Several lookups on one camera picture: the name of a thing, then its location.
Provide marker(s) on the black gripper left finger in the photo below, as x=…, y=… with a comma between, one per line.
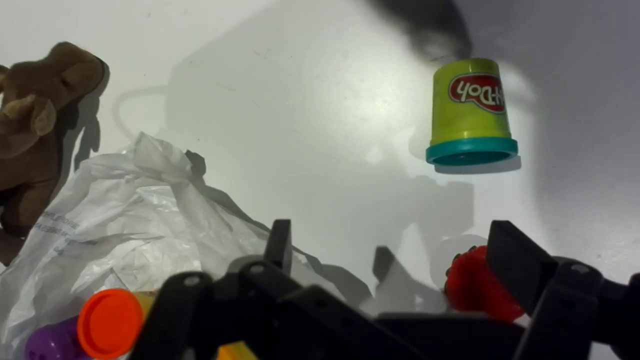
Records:
x=221, y=312

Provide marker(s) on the orange lid dough tub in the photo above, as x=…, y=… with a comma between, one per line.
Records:
x=111, y=323

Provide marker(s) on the clear plastic bag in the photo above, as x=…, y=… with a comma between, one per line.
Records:
x=133, y=212

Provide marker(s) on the small red dough tub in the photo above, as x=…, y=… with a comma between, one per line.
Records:
x=476, y=287

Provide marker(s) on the brown plush moose toy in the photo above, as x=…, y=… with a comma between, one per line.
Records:
x=33, y=133

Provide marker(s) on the green dough tub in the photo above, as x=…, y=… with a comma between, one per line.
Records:
x=470, y=113

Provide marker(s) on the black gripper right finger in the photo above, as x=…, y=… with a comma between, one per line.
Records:
x=560, y=312

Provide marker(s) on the dark purple dough tub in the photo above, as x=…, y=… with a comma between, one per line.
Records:
x=53, y=342

